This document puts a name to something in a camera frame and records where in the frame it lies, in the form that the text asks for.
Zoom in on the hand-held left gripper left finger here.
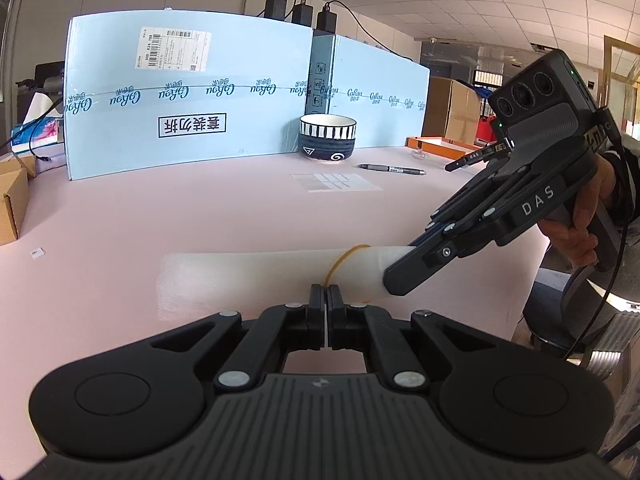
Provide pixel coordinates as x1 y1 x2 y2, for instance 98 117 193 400
150 285 326 392

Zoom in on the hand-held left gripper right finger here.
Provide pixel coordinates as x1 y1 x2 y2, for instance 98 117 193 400
327 285 496 392

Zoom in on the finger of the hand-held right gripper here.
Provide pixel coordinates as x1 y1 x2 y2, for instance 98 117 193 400
410 162 511 250
382 230 501 297

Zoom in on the tan rubber band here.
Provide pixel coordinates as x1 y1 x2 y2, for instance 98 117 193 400
320 244 372 306

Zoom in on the person's right forearm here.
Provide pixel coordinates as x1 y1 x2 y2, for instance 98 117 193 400
602 130 640 221

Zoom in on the person's right hand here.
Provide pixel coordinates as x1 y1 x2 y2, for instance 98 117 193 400
539 152 618 268

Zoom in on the orange tray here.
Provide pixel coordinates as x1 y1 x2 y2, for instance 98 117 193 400
406 136 481 161

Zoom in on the grey pen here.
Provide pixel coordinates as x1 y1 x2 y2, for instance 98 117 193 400
356 162 427 176

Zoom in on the closed cardboard box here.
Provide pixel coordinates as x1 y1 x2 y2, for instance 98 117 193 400
422 77 483 146

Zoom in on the striped ceramic bowl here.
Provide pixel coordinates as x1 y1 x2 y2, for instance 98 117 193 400
299 114 358 163

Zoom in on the dark blue box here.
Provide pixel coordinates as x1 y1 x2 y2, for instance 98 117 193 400
304 35 338 118

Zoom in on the light blue cardboard box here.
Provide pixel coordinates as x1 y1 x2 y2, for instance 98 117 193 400
64 10 315 182

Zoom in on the open cardboard box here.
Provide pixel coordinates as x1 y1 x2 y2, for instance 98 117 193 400
0 165 30 246

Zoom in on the small cardboard box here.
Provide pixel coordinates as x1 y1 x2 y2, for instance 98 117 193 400
0 154 38 178

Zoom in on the black cable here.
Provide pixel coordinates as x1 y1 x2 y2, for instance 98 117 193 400
560 105 632 361

